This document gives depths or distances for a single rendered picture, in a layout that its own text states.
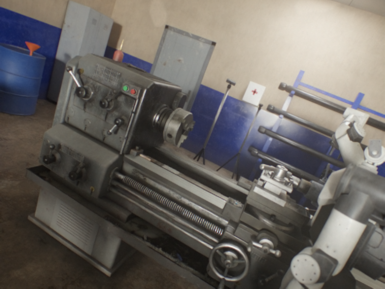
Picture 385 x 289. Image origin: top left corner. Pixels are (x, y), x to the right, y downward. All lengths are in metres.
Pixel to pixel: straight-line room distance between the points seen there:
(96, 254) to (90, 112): 0.99
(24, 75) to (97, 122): 2.61
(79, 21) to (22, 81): 1.51
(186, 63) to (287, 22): 1.95
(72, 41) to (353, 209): 4.84
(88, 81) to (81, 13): 3.37
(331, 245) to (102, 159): 1.26
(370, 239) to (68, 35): 4.98
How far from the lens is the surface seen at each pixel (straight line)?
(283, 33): 4.70
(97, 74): 1.67
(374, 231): 0.90
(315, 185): 1.56
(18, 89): 4.22
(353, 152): 1.24
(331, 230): 0.77
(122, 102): 1.53
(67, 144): 1.69
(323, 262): 0.78
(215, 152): 4.74
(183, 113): 1.57
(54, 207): 2.07
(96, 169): 1.56
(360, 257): 0.94
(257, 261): 1.35
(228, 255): 1.30
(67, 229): 2.05
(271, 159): 4.12
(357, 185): 0.75
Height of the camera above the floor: 1.46
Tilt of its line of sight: 14 degrees down
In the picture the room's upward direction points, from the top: 22 degrees clockwise
